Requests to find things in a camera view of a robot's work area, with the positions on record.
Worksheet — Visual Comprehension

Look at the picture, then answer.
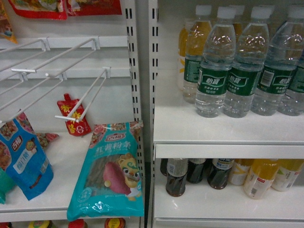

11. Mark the white metal shelf board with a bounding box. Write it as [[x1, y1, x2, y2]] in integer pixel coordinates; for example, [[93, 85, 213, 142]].
[[153, 95, 304, 160]]

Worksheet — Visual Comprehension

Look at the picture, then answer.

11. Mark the water bottle behind left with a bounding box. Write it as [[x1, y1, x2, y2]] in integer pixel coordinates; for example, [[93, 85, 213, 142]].
[[182, 5, 212, 104]]

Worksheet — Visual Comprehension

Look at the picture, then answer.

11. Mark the water bottle shelf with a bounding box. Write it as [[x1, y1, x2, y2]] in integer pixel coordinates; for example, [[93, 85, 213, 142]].
[[251, 6, 304, 116], [195, 7, 236, 118], [222, 6, 272, 118]]

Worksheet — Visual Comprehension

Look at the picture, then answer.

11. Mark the white slotted shelf upright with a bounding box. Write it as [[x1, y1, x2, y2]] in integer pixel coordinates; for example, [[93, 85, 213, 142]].
[[124, 0, 143, 164]]

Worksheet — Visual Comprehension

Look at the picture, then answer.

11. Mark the yellow drink bottle lower shelf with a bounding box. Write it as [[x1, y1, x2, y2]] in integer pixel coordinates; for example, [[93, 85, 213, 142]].
[[243, 159, 279, 200]]

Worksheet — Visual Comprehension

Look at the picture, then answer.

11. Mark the dark tea bottle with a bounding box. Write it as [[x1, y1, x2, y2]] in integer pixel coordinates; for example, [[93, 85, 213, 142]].
[[165, 158, 188, 197]]

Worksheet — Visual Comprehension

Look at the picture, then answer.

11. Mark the teal sweet potato noodle bag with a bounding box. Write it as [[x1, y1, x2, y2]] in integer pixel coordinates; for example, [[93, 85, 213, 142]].
[[67, 121, 144, 221]]

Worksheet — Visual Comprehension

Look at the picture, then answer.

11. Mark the red sauce pouch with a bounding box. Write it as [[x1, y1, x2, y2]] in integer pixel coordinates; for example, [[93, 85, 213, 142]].
[[57, 93, 92, 137]]

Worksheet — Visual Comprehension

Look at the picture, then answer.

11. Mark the blue sugar bag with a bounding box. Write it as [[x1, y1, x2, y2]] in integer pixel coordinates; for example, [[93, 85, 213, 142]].
[[0, 113, 54, 200]]

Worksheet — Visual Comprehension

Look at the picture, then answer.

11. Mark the red snack bag hanging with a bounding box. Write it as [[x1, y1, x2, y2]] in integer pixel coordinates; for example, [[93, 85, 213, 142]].
[[9, 0, 67, 20]]

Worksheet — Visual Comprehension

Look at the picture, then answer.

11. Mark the white wire peg hook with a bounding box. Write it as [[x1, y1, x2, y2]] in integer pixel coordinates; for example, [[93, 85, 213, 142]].
[[55, 67, 111, 123]]

